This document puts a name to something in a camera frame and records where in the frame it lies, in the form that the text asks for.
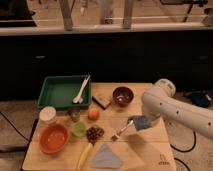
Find blue sponge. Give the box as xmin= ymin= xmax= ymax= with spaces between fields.
xmin=127 ymin=116 xmax=151 ymax=131

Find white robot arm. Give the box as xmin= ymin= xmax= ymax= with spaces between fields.
xmin=141 ymin=79 xmax=213 ymax=140

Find purple bowl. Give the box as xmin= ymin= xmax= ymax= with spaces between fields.
xmin=112 ymin=87 xmax=134 ymax=107

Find orange bowl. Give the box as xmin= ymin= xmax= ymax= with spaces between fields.
xmin=39 ymin=124 xmax=70 ymax=155

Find dark blue floor device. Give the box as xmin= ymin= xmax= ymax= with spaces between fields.
xmin=188 ymin=92 xmax=212 ymax=108

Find brown wooden block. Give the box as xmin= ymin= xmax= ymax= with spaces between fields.
xmin=92 ymin=94 xmax=111 ymax=110

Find orange fruit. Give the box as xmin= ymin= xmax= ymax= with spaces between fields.
xmin=88 ymin=108 xmax=100 ymax=121

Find grey triangular cloth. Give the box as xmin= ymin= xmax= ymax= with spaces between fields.
xmin=90 ymin=144 xmax=123 ymax=169

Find bunch of dark grapes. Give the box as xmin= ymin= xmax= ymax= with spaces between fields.
xmin=86 ymin=126 xmax=104 ymax=145

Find yellow banana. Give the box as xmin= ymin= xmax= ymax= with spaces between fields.
xmin=76 ymin=143 xmax=93 ymax=171

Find small green cup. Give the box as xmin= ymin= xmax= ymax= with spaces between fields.
xmin=71 ymin=121 xmax=86 ymax=138

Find white plastic spoon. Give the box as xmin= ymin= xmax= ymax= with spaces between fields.
xmin=72 ymin=74 xmax=90 ymax=104

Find green plastic tray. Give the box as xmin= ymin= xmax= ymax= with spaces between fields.
xmin=37 ymin=75 xmax=91 ymax=110

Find white lidded jar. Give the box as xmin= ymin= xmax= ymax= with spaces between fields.
xmin=39 ymin=106 xmax=56 ymax=124

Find black cable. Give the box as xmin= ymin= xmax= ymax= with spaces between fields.
xmin=169 ymin=129 xmax=198 ymax=171

